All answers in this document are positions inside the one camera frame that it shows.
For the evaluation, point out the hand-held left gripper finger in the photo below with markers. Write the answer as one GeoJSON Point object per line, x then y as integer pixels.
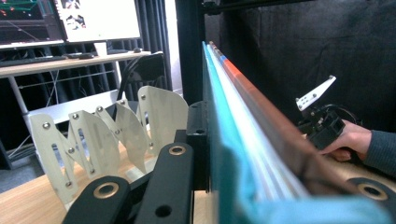
{"type": "Point", "coordinates": [196, 137]}

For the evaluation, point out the colourful picture book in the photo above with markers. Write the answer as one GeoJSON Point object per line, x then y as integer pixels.
{"type": "Point", "coordinates": [249, 149]}

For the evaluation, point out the white folding book rack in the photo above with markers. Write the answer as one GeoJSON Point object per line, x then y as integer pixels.
{"type": "Point", "coordinates": [99, 140]}

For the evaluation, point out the black cloth drape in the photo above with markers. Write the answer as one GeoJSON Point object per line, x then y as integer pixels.
{"type": "Point", "coordinates": [311, 46]}

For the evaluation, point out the black folding chair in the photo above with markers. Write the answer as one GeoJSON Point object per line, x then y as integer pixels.
{"type": "Point", "coordinates": [146, 70]}

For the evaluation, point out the black computer mouse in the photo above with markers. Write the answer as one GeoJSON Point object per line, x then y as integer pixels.
{"type": "Point", "coordinates": [137, 49]}

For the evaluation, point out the dark pleated curtain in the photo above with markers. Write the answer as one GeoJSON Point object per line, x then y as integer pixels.
{"type": "Point", "coordinates": [154, 37]}

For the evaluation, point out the white paper cup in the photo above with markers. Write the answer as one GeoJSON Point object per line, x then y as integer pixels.
{"type": "Point", "coordinates": [100, 49]}

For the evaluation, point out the bright white monitor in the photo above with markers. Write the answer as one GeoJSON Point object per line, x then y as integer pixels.
{"type": "Point", "coordinates": [102, 18]}

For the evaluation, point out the white-framed desk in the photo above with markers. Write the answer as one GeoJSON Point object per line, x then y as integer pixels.
{"type": "Point", "coordinates": [62, 63]}

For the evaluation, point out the black keyboard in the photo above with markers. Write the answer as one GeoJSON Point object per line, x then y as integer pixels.
{"type": "Point", "coordinates": [31, 60]}

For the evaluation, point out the dark monitor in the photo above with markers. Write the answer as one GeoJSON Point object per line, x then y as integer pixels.
{"type": "Point", "coordinates": [28, 21]}

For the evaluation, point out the black metal frame stand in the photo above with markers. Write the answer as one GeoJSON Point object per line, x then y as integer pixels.
{"type": "Point", "coordinates": [190, 46]}

